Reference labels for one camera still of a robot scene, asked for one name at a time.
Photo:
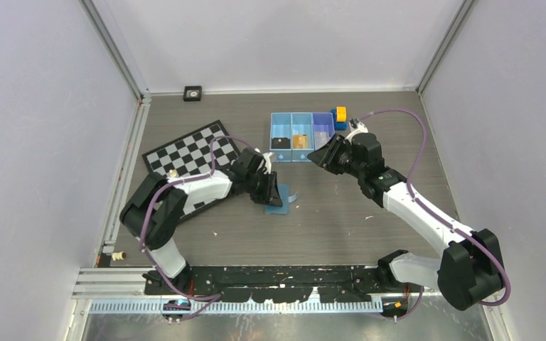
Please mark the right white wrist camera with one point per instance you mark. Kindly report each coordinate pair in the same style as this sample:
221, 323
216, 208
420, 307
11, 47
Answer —
356, 127

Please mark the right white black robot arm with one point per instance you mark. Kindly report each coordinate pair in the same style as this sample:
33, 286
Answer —
469, 266

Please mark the black white chessboard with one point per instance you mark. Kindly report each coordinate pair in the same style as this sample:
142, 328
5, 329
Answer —
191, 154

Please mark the small black square box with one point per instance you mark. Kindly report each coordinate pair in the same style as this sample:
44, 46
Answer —
192, 93

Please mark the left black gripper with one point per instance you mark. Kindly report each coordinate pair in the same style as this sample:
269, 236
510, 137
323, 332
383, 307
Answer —
272, 196

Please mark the black item in tray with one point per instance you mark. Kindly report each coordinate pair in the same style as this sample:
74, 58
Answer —
280, 143

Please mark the blue and orange toy block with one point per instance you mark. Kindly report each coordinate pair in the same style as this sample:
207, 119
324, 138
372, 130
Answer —
339, 115

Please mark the small cream plastic part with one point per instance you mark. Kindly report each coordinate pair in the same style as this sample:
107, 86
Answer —
118, 256

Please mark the clear item in tray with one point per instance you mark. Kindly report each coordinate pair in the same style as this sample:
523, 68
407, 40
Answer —
321, 138

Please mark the blue compartment organizer tray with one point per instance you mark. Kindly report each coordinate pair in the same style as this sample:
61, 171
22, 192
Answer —
287, 124

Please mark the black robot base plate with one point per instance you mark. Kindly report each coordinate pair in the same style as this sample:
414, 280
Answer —
279, 284

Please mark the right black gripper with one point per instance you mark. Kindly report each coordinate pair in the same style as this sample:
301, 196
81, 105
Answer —
325, 156

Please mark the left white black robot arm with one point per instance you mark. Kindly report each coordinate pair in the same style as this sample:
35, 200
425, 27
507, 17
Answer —
154, 211

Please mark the orange card in tray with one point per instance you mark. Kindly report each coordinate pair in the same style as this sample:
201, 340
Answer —
300, 141

